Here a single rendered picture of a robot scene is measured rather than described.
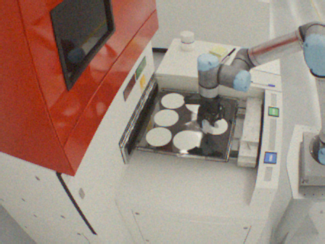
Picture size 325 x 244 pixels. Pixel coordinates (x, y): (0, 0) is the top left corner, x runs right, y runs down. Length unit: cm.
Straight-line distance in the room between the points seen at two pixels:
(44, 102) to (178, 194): 75
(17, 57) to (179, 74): 105
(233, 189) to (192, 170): 20
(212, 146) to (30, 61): 90
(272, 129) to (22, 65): 102
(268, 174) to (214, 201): 25
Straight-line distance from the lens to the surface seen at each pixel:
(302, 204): 167
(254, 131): 144
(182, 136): 139
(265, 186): 117
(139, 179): 137
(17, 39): 66
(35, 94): 72
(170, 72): 161
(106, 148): 120
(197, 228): 136
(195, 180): 135
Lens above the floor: 190
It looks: 44 degrees down
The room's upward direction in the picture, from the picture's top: 7 degrees counter-clockwise
